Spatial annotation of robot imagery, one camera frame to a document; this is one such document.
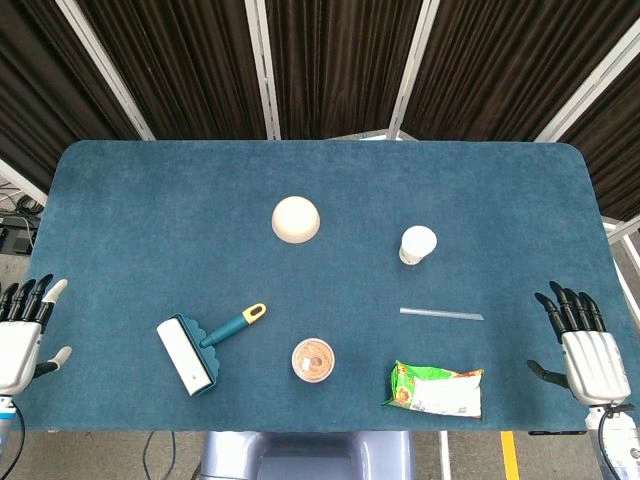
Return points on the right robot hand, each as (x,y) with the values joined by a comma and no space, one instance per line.
(595,360)

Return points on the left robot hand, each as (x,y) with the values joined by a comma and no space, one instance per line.
(17,345)

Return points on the transparent plastic straw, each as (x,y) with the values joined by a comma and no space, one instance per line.
(442,313)

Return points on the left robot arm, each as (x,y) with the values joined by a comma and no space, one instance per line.
(4,420)

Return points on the lavender robot base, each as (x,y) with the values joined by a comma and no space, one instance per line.
(305,455)

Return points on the white paper cup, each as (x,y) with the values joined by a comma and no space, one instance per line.
(417,245)

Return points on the round brown lidded cup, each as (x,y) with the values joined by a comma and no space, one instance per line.
(313,360)

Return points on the black power strip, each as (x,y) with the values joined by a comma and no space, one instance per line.
(14,235)

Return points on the green white snack bag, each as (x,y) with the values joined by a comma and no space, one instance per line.
(440,392)

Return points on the teal lint roller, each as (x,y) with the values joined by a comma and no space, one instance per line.
(192,352)

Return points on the blue table mat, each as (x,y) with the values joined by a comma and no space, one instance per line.
(320,280)

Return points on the beige upturned bowl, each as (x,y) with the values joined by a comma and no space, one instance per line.
(295,219)

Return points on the dark brown curtain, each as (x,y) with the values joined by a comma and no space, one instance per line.
(325,65)

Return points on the white partition frame post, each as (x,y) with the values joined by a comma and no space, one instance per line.
(587,82)
(104,67)
(411,67)
(263,67)

